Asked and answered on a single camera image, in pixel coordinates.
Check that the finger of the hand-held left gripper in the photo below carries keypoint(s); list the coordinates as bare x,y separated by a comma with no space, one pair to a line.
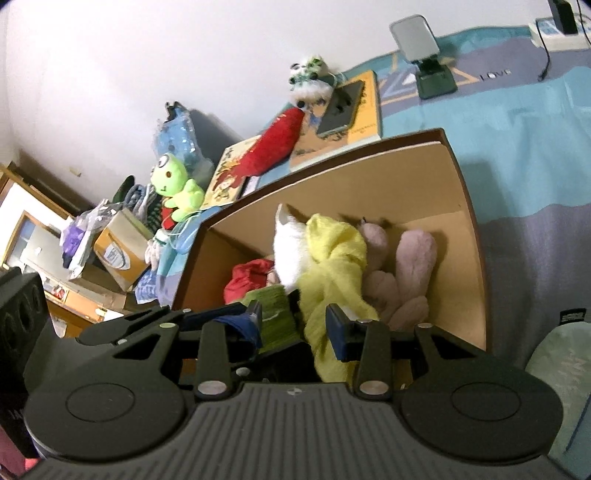
129,325

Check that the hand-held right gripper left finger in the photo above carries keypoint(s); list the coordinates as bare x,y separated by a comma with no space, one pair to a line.
256,323

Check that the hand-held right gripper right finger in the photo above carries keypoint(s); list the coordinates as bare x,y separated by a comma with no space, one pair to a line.
336,332

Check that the red cloth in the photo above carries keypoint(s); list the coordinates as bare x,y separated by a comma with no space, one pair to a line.
244,281

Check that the black soft toy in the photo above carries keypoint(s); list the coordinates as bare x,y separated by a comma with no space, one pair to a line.
291,364

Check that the yellow cloth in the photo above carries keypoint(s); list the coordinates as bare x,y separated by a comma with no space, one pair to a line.
332,258

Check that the white plush toy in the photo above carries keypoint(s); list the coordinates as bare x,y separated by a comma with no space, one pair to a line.
291,249

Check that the mauve plush rabbit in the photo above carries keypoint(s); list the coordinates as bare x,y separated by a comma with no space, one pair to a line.
415,258

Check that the brown cardboard box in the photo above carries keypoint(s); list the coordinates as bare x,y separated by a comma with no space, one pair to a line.
369,184

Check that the mint green cloth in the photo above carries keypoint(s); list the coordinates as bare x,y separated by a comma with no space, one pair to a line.
563,369

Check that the wooden shelf unit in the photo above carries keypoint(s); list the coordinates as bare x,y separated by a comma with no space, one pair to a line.
74,304

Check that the silver laptop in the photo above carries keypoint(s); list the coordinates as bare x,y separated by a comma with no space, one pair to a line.
41,249

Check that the yellow tissue carton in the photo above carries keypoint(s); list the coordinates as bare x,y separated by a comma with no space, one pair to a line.
124,249

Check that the purple white plastic bag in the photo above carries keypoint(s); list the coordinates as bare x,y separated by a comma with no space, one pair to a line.
76,240

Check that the red white doll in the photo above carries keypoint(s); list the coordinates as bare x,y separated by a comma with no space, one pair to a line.
168,217

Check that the blue white knitted cloth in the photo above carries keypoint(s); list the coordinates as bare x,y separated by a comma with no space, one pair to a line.
138,203

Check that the colourful picture book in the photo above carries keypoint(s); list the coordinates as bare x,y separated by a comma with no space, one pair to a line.
226,175

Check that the green frog plush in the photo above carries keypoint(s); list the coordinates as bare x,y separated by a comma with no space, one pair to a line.
173,177

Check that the red plush toy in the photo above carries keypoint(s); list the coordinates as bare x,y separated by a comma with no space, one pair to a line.
272,138

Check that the blue packaged plush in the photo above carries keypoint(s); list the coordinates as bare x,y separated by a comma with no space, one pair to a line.
178,134

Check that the yellow book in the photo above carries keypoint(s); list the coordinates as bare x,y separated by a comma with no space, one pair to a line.
367,115

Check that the black smartphone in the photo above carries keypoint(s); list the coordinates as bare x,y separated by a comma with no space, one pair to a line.
341,108

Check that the panda plush toy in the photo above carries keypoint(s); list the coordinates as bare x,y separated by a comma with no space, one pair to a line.
307,74

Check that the blue purple bed sheet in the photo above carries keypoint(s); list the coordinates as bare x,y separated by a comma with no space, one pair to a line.
508,138

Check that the white power strip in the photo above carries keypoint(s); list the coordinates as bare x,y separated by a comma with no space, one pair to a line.
549,30

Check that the black charger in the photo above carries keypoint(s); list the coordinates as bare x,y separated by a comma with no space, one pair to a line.
563,16

